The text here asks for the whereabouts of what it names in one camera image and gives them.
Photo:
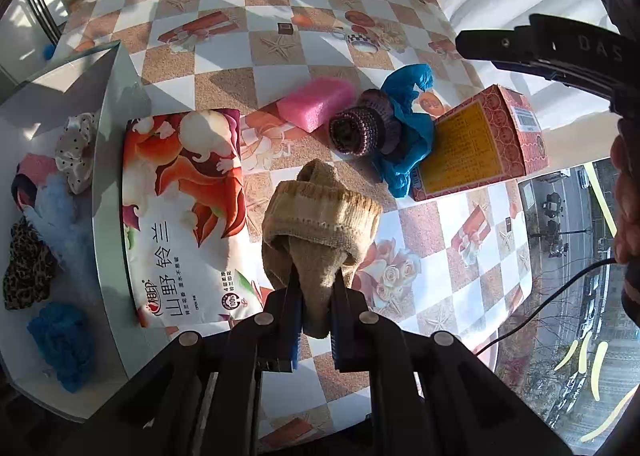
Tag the pink knitted cloth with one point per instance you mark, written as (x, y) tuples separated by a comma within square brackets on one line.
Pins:
[(37, 168)]

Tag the checkered printed tablecloth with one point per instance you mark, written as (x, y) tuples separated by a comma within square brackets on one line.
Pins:
[(310, 11)]

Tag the red cardboard box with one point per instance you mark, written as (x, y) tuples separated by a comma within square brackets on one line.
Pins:
[(465, 151)]

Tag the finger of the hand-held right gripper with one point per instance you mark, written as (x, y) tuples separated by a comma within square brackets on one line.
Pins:
[(495, 43)]

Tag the person's right hand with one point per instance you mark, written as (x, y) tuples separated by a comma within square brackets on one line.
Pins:
[(629, 196)]

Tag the white cardboard box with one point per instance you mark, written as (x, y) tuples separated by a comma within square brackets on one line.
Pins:
[(107, 136)]

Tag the light blue fluffy duster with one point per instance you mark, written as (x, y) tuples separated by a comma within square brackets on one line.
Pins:
[(57, 216)]

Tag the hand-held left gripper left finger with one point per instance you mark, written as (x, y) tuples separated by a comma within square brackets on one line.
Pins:
[(295, 331)]

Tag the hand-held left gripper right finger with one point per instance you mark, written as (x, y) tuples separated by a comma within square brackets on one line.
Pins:
[(338, 336)]

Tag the beige knitted sock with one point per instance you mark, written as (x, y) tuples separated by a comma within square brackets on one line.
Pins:
[(320, 216)]

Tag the small pink foam sponge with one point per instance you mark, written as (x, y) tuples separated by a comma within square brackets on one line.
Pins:
[(315, 103)]

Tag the blue shoe cover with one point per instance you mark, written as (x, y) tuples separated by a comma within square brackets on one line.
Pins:
[(410, 121), (62, 341)]

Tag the white polka dot scrunchie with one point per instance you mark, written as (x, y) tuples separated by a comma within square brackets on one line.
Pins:
[(75, 151)]

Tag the floral tissue pack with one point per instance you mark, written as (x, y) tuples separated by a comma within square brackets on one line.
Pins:
[(185, 216)]

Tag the leopard print scrunchie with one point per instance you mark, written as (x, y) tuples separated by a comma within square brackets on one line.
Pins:
[(27, 266)]

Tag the purple knitted sock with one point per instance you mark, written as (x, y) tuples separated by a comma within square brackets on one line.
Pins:
[(360, 126)]

